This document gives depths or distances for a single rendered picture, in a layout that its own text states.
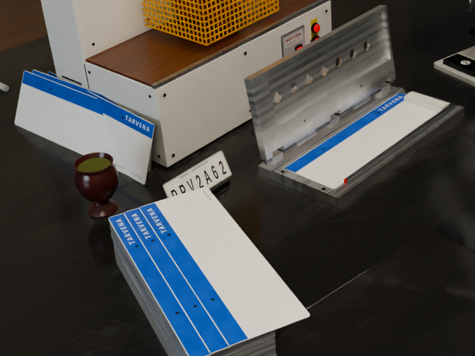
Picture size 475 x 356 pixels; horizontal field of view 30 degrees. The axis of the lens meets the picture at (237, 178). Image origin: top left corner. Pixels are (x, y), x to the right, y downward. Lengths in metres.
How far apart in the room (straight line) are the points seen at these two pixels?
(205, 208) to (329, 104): 0.47
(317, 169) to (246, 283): 0.47
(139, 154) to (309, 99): 0.37
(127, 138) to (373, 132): 0.51
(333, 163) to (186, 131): 0.31
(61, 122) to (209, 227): 0.63
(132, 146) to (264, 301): 0.62
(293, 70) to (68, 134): 0.53
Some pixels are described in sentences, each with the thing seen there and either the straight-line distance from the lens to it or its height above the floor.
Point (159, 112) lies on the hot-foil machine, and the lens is 1.78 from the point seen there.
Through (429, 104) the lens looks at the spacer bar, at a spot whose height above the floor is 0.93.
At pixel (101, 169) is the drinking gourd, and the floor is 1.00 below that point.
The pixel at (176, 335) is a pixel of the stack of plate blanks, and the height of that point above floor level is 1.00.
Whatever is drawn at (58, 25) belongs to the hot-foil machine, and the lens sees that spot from 1.96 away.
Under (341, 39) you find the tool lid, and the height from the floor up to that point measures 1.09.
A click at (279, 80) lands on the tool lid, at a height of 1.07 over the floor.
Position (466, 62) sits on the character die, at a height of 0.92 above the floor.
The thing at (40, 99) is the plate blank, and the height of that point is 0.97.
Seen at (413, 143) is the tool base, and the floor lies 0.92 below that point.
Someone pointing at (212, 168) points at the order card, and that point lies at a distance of 1.76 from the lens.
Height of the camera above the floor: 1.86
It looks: 32 degrees down
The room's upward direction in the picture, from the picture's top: 6 degrees counter-clockwise
